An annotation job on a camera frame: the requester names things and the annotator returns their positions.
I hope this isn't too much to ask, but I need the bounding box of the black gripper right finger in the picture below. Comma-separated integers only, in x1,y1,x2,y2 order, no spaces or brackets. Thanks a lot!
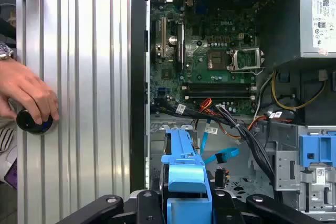
212,190,323,224

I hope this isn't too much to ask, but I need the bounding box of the black RAM slot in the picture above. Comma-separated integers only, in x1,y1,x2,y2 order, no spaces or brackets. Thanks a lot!
183,91,257,101
182,82,257,90

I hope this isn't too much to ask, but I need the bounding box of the metal socket cover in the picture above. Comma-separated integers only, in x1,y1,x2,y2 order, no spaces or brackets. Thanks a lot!
230,47,264,72

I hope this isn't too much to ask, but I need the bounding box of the red orange wire bundle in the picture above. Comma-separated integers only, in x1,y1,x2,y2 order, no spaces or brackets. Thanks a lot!
198,97,213,113

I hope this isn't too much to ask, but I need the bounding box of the black wire bundle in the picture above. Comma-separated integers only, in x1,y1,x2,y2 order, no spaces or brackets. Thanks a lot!
153,98,283,201

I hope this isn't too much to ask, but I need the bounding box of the green motherboard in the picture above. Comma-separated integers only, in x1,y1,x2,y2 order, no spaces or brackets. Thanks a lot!
150,0,259,116

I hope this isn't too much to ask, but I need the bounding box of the multicoloured disk power wire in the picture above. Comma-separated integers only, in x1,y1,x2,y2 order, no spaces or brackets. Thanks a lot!
214,166,231,190

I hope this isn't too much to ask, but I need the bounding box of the metal disk bay with carrier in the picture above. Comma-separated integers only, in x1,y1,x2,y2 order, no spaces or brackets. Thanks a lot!
274,125,336,219

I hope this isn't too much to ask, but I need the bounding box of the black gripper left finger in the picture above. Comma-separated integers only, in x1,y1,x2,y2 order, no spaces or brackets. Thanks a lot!
56,189,163,224

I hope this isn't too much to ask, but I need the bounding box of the empty blue disk carrier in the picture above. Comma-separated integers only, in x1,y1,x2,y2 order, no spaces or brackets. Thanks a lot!
298,132,336,168

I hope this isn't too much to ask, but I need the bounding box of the black expansion slot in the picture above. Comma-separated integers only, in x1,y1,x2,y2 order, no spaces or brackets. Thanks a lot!
176,23,185,72

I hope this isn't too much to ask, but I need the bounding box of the open grey PC case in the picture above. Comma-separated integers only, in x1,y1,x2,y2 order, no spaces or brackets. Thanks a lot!
130,0,336,224

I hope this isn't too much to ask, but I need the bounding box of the yellow wire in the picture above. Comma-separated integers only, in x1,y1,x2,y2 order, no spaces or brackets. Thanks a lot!
271,70,327,110

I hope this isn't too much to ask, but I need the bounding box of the thin wire locking lever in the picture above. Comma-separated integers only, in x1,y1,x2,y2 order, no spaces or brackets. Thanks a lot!
227,66,265,76

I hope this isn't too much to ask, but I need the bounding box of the round black tool blue ring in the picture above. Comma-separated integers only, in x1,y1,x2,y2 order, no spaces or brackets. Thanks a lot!
16,108,55,135

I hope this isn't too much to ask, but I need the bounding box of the hard disk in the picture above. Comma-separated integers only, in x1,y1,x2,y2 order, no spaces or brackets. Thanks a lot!
159,126,214,224

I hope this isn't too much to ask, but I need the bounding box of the CPU socket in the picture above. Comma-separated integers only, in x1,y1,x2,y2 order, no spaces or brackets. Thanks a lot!
206,49,230,70

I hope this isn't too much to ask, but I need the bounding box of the person's bare hand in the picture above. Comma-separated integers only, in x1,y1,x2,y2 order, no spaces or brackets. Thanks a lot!
0,59,60,125

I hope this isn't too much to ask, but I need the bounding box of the striped black white garment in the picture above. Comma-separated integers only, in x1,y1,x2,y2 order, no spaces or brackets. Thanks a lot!
0,126,17,154

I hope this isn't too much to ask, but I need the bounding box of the grey power supply box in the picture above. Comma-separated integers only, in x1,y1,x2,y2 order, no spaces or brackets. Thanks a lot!
262,0,336,65

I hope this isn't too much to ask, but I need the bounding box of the silver wristwatch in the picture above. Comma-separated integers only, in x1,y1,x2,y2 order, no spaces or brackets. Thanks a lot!
0,40,14,61

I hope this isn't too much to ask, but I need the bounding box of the silver metal disk bay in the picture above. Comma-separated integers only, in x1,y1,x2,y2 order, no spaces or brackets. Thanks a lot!
150,123,200,183

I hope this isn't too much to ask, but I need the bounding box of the blue disk wire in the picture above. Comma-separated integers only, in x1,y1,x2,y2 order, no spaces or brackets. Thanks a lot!
201,119,241,164

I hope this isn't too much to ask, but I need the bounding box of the beige expansion slot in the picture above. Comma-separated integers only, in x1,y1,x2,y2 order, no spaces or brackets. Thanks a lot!
161,16,168,58

